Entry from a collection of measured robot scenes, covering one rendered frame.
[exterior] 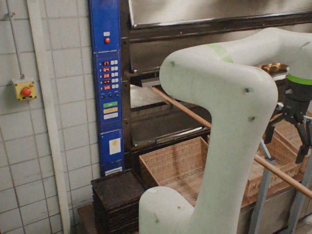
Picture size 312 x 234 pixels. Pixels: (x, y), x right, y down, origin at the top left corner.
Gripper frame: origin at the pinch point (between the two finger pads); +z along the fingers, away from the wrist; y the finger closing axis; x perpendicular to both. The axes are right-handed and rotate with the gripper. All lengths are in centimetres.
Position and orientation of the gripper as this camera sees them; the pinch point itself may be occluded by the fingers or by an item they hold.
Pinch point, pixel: (282, 149)
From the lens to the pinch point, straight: 116.5
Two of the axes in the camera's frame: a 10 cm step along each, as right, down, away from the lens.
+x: 8.8, -1.8, 4.5
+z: -0.5, 8.9, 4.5
